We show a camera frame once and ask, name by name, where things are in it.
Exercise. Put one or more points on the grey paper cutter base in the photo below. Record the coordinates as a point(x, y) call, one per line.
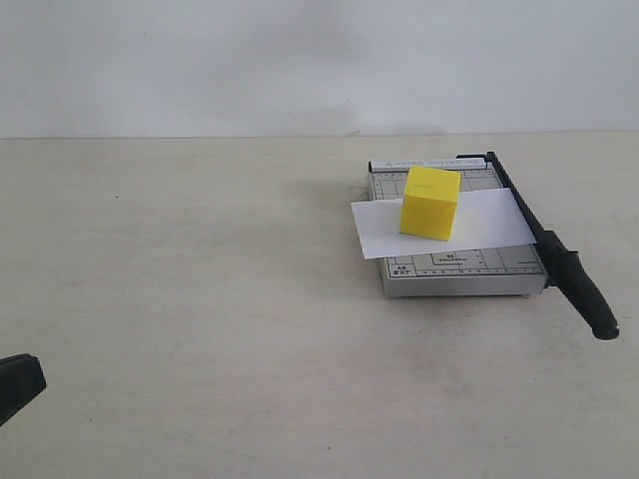
point(512, 270)

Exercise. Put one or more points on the white paper sheet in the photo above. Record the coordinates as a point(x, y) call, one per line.
point(484, 219)

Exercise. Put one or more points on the yellow cube block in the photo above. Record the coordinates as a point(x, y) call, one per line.
point(429, 203)

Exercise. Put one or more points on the black cutter blade arm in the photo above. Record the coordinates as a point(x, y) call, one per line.
point(563, 266)

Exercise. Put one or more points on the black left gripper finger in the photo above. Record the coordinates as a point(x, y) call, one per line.
point(21, 380)

